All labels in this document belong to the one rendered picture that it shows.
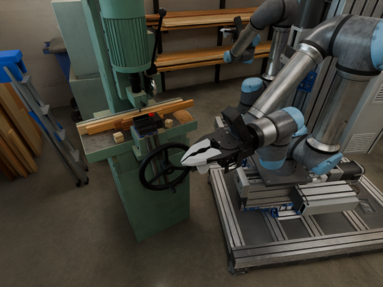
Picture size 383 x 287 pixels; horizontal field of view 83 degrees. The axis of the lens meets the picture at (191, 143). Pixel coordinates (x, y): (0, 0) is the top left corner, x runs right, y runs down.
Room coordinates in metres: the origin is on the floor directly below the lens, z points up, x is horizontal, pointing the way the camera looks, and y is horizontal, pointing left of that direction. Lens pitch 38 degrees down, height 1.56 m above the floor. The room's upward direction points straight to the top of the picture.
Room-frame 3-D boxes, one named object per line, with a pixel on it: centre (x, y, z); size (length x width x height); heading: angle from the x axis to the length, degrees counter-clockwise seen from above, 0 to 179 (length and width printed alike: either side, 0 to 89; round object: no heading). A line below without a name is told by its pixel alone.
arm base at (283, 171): (0.77, -0.43, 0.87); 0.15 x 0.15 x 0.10
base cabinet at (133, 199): (1.16, 0.34, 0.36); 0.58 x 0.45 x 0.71; 30
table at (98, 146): (0.95, 0.25, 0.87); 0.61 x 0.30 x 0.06; 120
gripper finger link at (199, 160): (0.37, -0.03, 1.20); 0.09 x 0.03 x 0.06; 119
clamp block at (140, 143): (0.88, 0.21, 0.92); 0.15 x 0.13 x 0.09; 120
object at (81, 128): (1.06, 0.32, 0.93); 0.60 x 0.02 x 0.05; 120
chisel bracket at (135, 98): (1.08, 0.29, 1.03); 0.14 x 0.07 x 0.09; 30
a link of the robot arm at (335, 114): (0.65, -0.49, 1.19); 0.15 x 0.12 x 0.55; 30
